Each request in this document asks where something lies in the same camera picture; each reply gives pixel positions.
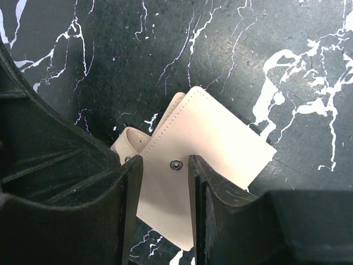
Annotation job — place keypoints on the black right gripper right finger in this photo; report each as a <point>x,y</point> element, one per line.
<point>233,226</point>

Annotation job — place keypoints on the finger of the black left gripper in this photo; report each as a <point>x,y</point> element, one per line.
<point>44,158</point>

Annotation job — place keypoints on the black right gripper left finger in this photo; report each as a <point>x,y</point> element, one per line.
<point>95,228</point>

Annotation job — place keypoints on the beige leather card holder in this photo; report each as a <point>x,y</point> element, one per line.
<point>194,123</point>

